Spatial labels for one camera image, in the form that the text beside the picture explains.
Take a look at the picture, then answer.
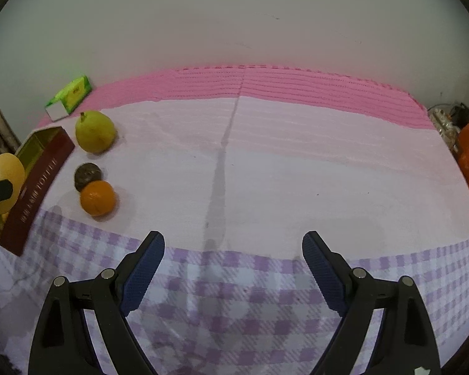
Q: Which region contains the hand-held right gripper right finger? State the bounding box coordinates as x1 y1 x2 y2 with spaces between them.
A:
302 231 442 375

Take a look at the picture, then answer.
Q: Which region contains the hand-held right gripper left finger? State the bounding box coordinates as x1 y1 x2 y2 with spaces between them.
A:
28 230 165 375

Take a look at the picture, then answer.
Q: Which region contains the yellow round fruit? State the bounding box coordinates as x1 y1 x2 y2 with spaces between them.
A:
0 153 26 215

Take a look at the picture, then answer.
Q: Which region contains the maroon and gold tin box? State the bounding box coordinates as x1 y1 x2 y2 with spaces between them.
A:
0 126 76 258

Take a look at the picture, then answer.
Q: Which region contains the orange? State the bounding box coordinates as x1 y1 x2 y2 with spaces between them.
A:
80 180 116 217

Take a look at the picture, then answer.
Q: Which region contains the dark round fruit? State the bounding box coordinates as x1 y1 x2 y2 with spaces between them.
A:
74 163 103 193

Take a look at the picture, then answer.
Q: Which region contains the pink and purple checked blanket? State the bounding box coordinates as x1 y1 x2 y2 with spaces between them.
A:
0 64 469 375

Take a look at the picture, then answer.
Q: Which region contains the green pear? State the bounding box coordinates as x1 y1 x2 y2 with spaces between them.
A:
75 111 117 154

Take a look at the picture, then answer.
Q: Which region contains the green tissue box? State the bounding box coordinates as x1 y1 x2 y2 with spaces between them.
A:
45 75 92 122

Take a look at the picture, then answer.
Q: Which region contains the black charger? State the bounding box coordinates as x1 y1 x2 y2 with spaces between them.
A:
451 102 469 129

